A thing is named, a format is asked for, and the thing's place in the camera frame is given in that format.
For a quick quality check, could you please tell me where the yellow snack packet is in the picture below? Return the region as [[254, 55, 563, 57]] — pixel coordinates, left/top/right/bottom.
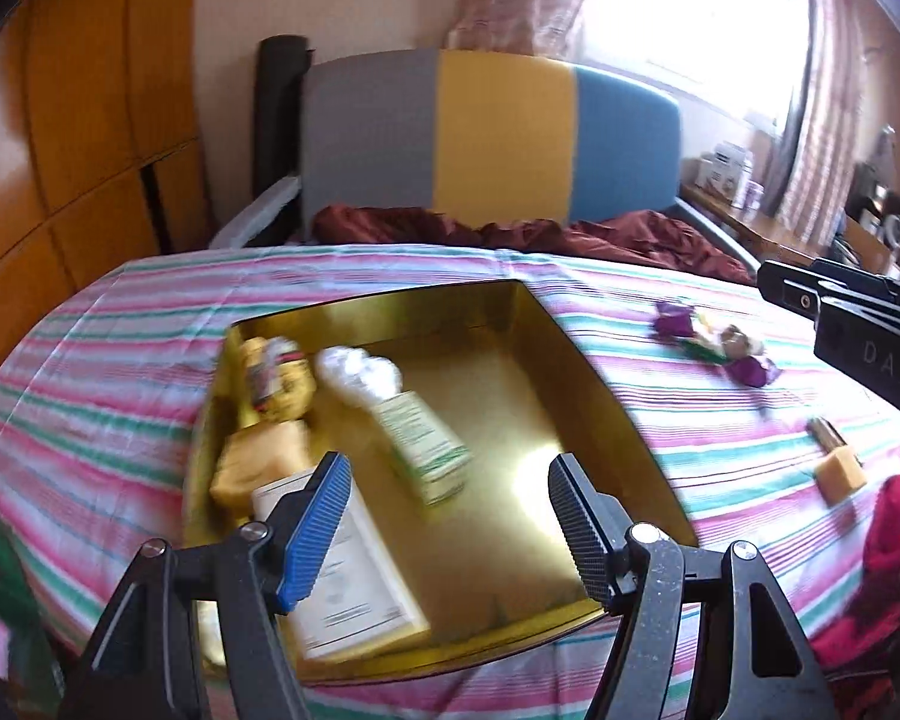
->
[[236, 336, 320, 428]]

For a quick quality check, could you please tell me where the white cardboard box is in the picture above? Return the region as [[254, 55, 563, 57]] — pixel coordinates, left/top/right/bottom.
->
[[701, 142, 755, 200]]

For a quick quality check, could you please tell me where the wooden shelf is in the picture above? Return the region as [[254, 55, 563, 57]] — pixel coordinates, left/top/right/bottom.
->
[[679, 180, 900, 278]]

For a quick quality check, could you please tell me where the grey yellow blue sofa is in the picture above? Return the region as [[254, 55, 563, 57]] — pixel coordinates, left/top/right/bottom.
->
[[210, 47, 762, 278]]

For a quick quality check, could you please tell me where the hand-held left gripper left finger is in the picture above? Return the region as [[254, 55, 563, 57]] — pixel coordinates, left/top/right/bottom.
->
[[60, 451, 353, 720]]

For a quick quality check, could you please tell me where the person's right forearm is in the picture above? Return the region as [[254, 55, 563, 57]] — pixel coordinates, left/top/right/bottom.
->
[[859, 476, 900, 616]]

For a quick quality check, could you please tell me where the green white carton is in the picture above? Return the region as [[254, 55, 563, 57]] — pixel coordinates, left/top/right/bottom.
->
[[375, 390, 472, 507]]

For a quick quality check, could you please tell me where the black rolled mat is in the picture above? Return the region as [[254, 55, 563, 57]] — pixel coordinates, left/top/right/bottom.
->
[[251, 34, 312, 203]]

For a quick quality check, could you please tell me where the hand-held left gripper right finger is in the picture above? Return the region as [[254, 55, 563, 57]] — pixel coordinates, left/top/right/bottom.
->
[[547, 452, 830, 720]]

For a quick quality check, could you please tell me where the yellow candy wrapper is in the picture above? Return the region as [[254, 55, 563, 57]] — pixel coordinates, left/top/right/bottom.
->
[[688, 315, 727, 362]]

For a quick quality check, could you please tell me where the yellow sponge block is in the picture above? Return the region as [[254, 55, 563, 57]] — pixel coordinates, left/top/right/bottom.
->
[[210, 420, 312, 526]]

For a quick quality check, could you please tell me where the black device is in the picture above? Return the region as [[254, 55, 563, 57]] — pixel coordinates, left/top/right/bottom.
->
[[851, 161, 900, 241]]

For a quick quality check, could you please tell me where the wooden wardrobe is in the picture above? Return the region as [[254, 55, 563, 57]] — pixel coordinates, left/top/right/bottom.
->
[[0, 0, 215, 406]]

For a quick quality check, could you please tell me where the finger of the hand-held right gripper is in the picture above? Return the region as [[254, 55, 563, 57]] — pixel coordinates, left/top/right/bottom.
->
[[814, 257, 900, 301], [757, 259, 826, 316]]

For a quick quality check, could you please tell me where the dark red blanket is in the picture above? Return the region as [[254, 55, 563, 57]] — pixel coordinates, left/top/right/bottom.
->
[[313, 202, 758, 286]]

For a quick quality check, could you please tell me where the gold tin box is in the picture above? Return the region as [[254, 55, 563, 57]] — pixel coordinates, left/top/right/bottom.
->
[[182, 279, 700, 683]]

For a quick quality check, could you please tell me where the striped bed sheet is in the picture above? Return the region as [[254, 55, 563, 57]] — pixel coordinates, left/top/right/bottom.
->
[[0, 240, 900, 720]]

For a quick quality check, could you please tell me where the window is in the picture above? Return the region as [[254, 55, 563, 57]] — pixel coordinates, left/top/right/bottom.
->
[[570, 0, 818, 136]]

